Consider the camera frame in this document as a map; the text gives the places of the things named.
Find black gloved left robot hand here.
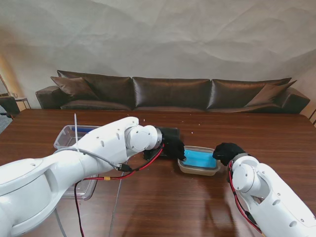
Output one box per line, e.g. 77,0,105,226
160,134,187,162

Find white zip tie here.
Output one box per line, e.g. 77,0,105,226
73,113,86,155

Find grey network cable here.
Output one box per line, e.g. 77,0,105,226
54,147,131,237

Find brown leather cushion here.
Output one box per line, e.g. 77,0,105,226
50,76,99,101
244,80,298,107

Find red black arm cables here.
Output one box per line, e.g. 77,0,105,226
74,143,165,237
228,160,264,234

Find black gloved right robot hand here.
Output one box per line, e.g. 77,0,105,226
212,142,247,166

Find red black right arm cables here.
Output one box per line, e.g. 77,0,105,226
228,160,264,234

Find kraft paper food container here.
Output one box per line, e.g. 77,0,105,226
177,160,222,176

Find dark brown leather sofa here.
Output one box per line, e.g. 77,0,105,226
35,70,311,115

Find black ribbed plastic tray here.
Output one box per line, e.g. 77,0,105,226
144,127,180,160

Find black office chair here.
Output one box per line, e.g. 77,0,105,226
0,95,21,119

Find small side table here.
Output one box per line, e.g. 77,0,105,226
13,93,32,110

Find clear container with blue clips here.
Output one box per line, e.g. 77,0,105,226
53,124,101,150

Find clear lid with blue insert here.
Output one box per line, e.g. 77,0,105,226
177,145,222,172

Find clear lid with blue label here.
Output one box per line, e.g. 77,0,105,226
61,175,97,200

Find red black left arm cables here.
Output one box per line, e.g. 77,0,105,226
74,143,165,237

